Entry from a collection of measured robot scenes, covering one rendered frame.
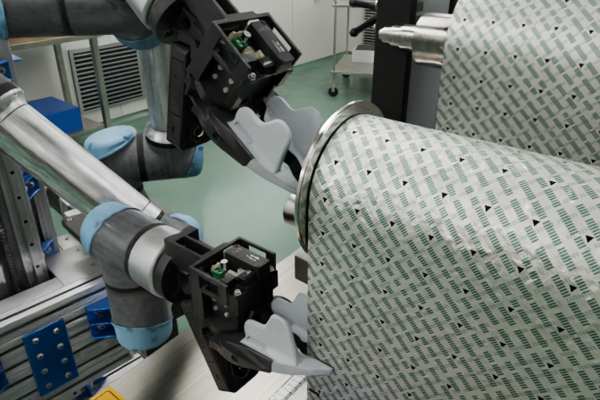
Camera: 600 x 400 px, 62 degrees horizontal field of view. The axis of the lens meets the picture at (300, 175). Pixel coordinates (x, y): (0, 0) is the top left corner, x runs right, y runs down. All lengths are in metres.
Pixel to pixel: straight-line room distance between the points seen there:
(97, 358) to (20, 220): 0.39
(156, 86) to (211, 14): 0.64
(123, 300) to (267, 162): 0.31
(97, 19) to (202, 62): 0.20
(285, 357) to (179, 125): 0.25
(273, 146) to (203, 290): 0.16
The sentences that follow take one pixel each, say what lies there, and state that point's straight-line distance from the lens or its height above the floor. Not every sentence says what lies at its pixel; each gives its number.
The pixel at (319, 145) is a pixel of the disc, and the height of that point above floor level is 1.30.
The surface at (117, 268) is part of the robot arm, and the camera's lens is 0.63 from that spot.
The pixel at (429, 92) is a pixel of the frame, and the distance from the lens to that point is 0.81.
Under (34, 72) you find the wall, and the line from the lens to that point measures 4.20.
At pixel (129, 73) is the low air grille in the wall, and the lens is 4.58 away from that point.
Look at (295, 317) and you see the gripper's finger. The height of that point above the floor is 1.11.
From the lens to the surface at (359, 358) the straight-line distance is 0.45.
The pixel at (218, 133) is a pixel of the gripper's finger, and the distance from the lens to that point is 0.44.
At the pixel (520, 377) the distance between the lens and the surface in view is 0.38.
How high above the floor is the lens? 1.45
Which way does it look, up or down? 25 degrees down
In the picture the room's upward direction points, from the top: straight up
